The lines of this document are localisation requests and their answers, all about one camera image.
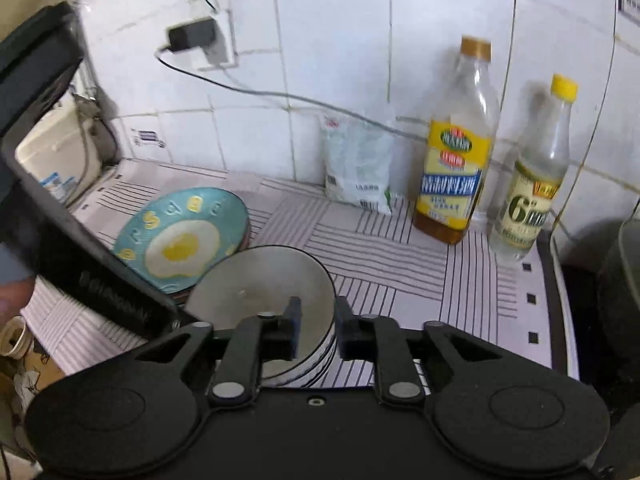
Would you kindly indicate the clear bottle yellow cap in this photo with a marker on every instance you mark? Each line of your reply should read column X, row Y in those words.
column 532, row 200

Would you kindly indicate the striped table mat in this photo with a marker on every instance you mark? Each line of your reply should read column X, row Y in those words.
column 380, row 260

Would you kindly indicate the white plastic bag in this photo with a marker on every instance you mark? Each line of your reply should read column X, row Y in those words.
column 357, row 165

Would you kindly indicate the dark cooking pot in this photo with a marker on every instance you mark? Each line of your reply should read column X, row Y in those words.
column 620, row 300

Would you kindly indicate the black power adapter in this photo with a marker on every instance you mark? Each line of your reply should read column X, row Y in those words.
column 192, row 35

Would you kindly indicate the dark metal utensil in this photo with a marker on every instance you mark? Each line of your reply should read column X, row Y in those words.
column 102, row 130

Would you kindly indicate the blue fried egg plate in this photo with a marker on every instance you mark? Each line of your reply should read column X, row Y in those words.
column 185, row 245

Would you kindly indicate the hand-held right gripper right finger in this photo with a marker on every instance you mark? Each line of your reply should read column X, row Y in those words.
column 345, row 330

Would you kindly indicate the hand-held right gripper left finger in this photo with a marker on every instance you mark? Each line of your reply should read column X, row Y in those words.
column 294, row 327

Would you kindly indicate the person's left forearm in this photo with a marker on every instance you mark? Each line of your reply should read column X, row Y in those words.
column 12, row 300

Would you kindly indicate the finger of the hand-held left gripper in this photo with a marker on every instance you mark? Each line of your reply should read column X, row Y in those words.
column 184, row 321

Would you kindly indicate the white rice cooker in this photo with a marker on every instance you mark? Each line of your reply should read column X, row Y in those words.
column 55, row 150

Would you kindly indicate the cardboard box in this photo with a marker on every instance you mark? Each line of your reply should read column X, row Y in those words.
column 35, row 375

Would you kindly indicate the yellow label oil bottle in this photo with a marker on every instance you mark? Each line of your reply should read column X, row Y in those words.
column 450, row 175

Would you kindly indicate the white bowl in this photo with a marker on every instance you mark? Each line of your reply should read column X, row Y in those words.
column 260, row 285

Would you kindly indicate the wall sticker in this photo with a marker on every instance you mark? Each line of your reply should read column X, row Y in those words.
column 148, row 138

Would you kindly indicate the beige round cup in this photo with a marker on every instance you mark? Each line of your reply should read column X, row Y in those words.
column 14, row 337

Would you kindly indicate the white wall socket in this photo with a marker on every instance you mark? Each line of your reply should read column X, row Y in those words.
column 222, row 52

